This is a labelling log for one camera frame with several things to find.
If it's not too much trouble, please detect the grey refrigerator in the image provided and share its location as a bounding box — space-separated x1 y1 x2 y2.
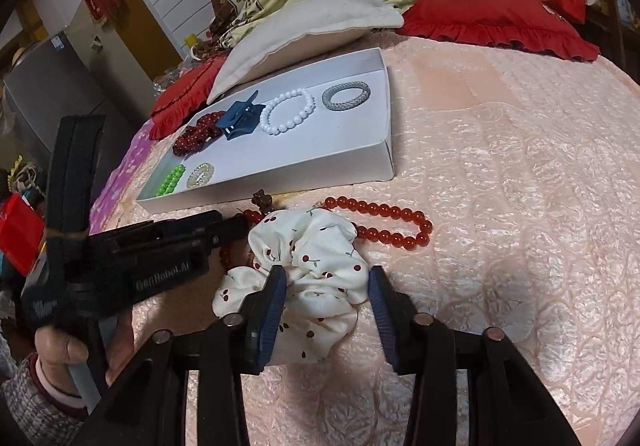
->
2 1 151 172

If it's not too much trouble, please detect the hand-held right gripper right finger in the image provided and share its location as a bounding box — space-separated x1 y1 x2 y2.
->
367 265 583 446

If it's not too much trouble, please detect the purple floral sheet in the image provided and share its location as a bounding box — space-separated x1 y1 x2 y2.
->
89 121 156 233

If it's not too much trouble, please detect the dark red dotted scrunchie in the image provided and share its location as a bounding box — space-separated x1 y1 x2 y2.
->
172 110 227 158

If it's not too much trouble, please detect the blue hair claw clip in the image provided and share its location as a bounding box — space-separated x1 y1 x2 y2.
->
216 90 267 141

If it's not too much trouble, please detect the white pearl bead bracelet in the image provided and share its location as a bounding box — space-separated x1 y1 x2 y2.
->
260 88 317 136

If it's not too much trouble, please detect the silver mesh bracelet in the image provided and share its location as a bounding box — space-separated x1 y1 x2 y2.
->
321 81 372 112

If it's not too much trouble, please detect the red box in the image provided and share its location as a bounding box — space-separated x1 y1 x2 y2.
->
0 193 46 277

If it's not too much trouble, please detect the person's left forearm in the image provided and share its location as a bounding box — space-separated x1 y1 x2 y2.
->
0 353 88 434

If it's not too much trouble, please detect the clear plastic bag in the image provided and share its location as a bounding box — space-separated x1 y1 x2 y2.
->
152 38 201 94

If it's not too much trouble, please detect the red ruffled pillow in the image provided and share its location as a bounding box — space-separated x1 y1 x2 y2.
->
400 0 601 63
149 57 228 141

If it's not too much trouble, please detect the white pillow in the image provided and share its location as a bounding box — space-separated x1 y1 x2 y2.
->
206 0 405 104

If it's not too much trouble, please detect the white cardboard box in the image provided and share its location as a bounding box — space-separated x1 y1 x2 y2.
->
136 47 396 216

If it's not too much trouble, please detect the pale crystal bracelet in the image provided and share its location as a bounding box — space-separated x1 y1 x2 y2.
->
186 162 215 191

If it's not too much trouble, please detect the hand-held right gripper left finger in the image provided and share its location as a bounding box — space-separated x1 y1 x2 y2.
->
70 265 288 446

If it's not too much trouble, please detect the person's left hand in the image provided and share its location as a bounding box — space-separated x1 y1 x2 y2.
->
34 313 135 387

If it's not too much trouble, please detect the green bead bracelet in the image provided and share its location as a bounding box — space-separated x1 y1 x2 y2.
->
155 164 187 197

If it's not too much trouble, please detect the long red bead bracelet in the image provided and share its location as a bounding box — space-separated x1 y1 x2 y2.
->
324 195 433 248

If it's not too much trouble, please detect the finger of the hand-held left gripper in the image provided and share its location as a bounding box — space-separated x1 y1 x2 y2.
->
214 213 252 251

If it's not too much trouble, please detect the white cherry print scrunchie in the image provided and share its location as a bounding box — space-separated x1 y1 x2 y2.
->
212 208 371 367

